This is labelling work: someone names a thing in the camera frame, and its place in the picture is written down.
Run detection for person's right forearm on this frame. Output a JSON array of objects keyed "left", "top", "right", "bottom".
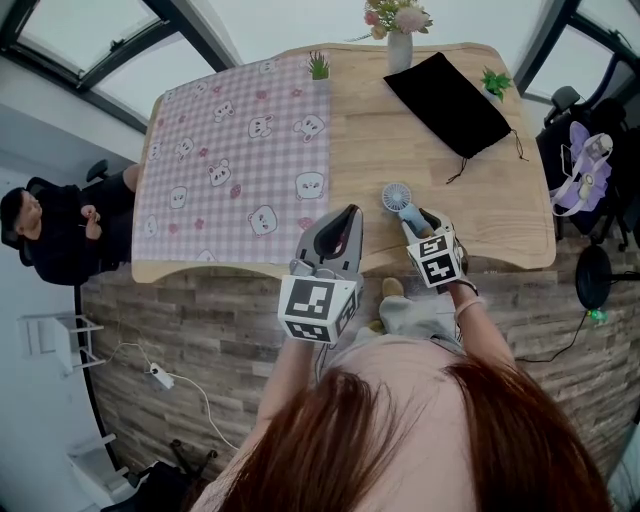
[{"left": 449, "top": 282, "right": 517, "bottom": 369}]

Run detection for pink wrist band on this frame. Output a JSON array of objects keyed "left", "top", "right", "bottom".
[{"left": 453, "top": 297, "right": 489, "bottom": 322}]

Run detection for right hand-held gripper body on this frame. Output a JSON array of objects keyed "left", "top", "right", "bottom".
[{"left": 405, "top": 232, "right": 468, "bottom": 290}]

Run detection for black round-base stand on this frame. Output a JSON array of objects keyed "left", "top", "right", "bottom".
[{"left": 574, "top": 244, "right": 640, "bottom": 312}]

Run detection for white power strip with cable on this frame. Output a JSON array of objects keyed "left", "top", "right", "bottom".
[{"left": 104, "top": 342, "right": 242, "bottom": 452}]

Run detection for person's light trousers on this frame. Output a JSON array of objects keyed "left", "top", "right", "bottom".
[{"left": 324, "top": 294, "right": 467, "bottom": 357}]

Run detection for small leafy potted plant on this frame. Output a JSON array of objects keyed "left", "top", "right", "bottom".
[{"left": 479, "top": 66, "right": 514, "bottom": 104}]

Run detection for large black-framed window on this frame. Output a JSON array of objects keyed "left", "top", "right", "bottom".
[{"left": 0, "top": 0, "right": 640, "bottom": 134}]

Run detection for person's left forearm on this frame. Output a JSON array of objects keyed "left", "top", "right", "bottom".
[{"left": 254, "top": 337, "right": 322, "bottom": 427}]

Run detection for black mesh office chair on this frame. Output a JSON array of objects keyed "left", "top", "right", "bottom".
[{"left": 535, "top": 85, "right": 640, "bottom": 252}]

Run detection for white metal shelf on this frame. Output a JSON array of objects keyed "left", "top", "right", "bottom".
[{"left": 17, "top": 310, "right": 107, "bottom": 374}]

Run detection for clear bottle with strap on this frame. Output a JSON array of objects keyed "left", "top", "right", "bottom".
[{"left": 584, "top": 132, "right": 616, "bottom": 162}]

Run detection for wooden table with checkered cloth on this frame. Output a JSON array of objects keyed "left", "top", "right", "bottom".
[{"left": 130, "top": 42, "right": 558, "bottom": 284}]

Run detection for pink checked bear tablecloth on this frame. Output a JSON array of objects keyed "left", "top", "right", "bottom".
[{"left": 132, "top": 52, "right": 333, "bottom": 264}]

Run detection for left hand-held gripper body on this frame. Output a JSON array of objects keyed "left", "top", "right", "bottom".
[{"left": 277, "top": 259, "right": 364, "bottom": 346}]

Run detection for person's pink top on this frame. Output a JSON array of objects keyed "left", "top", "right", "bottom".
[{"left": 189, "top": 339, "right": 471, "bottom": 512}]

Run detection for black drawstring pouch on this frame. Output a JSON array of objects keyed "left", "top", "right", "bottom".
[{"left": 383, "top": 51, "right": 531, "bottom": 186}]

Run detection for white vase with flowers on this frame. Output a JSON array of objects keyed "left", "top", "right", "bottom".
[{"left": 344, "top": 0, "right": 434, "bottom": 77}]

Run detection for small spiky potted plant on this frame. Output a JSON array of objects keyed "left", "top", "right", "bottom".
[{"left": 305, "top": 49, "right": 332, "bottom": 82}]

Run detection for small blue handheld fan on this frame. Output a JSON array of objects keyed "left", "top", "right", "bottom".
[{"left": 382, "top": 182, "right": 427, "bottom": 237}]

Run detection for purple bag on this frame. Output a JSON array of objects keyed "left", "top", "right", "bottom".
[{"left": 549, "top": 121, "right": 614, "bottom": 218}]

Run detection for black swivel chair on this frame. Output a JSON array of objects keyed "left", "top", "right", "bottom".
[{"left": 99, "top": 438, "right": 219, "bottom": 512}]

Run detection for black floor cable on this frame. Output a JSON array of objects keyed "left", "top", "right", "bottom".
[{"left": 514, "top": 312, "right": 589, "bottom": 364}]

